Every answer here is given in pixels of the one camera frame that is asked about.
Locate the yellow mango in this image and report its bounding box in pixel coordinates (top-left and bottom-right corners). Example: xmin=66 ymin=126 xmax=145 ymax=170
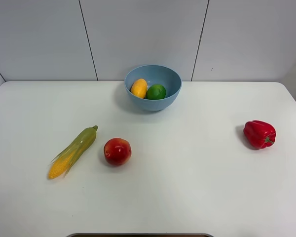
xmin=131 ymin=79 xmax=148 ymax=98

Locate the green lime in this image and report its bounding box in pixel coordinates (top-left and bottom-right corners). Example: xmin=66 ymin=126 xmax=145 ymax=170
xmin=146 ymin=84 xmax=166 ymax=100

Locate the blue plastic bowl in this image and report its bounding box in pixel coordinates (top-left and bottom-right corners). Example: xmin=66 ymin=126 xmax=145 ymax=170
xmin=124 ymin=65 xmax=183 ymax=111

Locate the corn cob with husk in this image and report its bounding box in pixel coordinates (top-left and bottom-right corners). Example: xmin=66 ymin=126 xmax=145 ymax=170
xmin=47 ymin=125 xmax=98 ymax=180

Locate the red apple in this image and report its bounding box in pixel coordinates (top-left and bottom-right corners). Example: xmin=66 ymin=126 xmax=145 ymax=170
xmin=104 ymin=138 xmax=132 ymax=166

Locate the red bell pepper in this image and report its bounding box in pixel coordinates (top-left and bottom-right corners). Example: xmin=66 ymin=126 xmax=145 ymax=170
xmin=243 ymin=120 xmax=276 ymax=150

